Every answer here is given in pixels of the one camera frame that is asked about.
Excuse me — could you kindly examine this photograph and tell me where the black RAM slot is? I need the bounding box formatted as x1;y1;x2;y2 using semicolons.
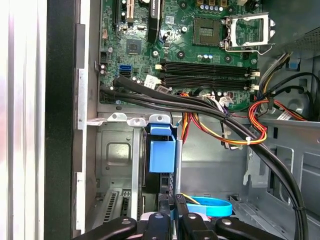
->
154;59;261;76
159;74;261;91

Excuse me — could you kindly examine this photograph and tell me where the grey power supply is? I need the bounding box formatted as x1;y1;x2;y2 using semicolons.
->
259;0;320;60

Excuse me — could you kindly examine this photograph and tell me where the metal socket cover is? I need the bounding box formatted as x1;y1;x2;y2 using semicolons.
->
221;12;276;50

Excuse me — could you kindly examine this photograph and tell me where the hard disk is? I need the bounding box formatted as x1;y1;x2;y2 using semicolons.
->
141;121;183;201

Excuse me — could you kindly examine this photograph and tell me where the grey metal drive cage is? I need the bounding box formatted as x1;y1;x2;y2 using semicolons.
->
242;57;320;240

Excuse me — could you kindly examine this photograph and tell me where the blue flat wire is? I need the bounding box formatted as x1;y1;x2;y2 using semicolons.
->
186;196;233;217

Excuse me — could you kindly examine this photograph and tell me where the black PC case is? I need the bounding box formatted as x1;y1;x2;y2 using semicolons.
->
44;0;320;240

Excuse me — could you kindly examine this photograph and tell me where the black graphics card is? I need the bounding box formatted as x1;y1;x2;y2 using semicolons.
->
147;0;165;43

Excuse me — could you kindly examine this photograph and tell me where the black expansion slot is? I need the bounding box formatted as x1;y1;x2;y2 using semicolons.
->
112;0;121;27

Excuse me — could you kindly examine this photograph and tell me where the green motherboard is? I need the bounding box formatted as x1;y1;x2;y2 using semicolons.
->
98;0;263;113

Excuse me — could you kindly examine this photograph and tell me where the beige expansion slot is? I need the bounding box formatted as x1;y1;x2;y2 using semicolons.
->
126;0;134;24

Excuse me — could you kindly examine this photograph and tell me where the black cable bundle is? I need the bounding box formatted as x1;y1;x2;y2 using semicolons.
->
99;74;310;240

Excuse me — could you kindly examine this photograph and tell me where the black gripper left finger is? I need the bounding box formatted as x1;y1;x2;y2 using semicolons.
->
73;194;172;240

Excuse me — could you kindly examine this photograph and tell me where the metal disk bay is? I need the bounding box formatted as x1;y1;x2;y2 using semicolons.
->
86;112;183;226

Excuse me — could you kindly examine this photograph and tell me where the orange yellow wire bundle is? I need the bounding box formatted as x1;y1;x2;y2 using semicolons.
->
181;92;308;151

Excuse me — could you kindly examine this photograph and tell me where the CPU socket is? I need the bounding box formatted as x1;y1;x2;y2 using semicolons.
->
193;16;223;46

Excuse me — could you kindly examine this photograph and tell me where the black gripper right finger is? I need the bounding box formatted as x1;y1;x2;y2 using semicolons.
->
174;194;285;240

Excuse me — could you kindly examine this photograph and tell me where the metal locking lever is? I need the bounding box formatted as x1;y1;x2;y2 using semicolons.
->
223;16;276;55

